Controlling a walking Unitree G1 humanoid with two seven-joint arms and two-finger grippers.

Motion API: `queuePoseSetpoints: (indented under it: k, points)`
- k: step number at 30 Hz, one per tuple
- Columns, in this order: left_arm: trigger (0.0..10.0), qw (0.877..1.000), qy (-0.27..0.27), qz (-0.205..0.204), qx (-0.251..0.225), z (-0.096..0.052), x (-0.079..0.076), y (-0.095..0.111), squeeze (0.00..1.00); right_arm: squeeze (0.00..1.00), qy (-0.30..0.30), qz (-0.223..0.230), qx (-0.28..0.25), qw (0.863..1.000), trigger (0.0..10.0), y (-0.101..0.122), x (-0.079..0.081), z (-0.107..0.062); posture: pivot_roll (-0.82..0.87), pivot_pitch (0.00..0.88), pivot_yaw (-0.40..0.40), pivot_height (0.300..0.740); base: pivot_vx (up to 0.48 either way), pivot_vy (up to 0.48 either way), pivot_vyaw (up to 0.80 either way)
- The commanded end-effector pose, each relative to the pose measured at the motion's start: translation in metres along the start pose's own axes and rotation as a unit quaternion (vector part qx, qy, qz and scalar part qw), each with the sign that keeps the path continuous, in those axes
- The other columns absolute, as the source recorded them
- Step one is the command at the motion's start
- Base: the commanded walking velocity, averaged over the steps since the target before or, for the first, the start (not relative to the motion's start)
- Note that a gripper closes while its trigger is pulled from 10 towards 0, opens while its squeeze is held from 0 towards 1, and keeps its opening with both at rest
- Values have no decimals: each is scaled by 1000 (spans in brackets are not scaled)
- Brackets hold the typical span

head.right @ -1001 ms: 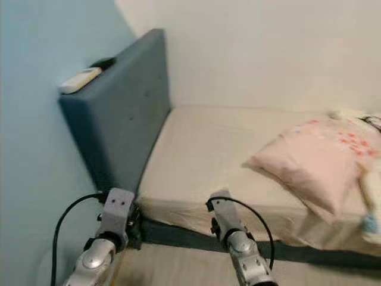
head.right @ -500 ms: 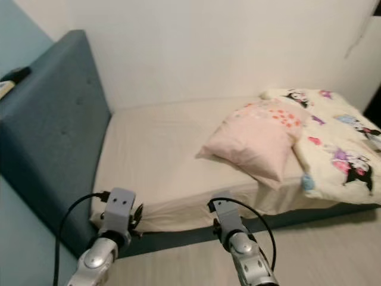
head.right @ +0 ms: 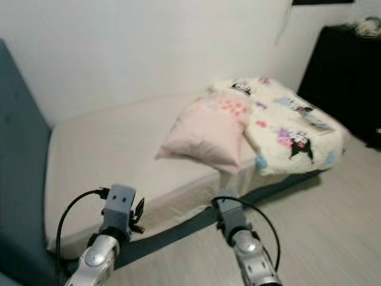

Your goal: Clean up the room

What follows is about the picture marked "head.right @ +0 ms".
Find black cabinet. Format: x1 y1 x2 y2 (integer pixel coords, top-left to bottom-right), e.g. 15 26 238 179
296 24 381 150

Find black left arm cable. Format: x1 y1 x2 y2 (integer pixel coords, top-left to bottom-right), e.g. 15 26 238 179
55 188 109 281

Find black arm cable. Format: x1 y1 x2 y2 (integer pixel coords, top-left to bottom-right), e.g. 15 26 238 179
55 188 109 281
211 197 282 272

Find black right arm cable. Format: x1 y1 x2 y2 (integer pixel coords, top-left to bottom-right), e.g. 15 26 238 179
211 197 282 272

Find cream cartoon print blanket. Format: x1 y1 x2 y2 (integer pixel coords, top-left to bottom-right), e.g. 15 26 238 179
208 76 352 176

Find pink dotted pillow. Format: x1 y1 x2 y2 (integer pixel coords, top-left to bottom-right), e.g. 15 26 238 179
155 94 254 175

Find bed mattress cream sheet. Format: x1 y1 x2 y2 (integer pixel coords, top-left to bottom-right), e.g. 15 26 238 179
43 77 352 260

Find white blind wand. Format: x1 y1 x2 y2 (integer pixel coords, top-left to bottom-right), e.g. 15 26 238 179
274 0 292 45

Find dark window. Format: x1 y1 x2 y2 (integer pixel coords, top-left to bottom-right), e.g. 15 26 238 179
292 0 355 7

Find blue upholstered headboard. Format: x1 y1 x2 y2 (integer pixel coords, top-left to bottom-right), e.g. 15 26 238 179
0 39 69 286

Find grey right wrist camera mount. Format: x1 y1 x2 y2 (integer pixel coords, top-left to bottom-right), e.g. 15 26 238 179
214 189 248 239

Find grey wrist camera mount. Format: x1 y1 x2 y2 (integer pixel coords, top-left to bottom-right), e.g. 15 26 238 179
214 189 248 239
101 184 138 236

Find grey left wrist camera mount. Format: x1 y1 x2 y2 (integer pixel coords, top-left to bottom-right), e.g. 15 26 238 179
101 184 138 236

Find white book blue letters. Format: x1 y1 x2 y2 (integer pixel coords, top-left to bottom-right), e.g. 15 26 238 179
298 107 334 133

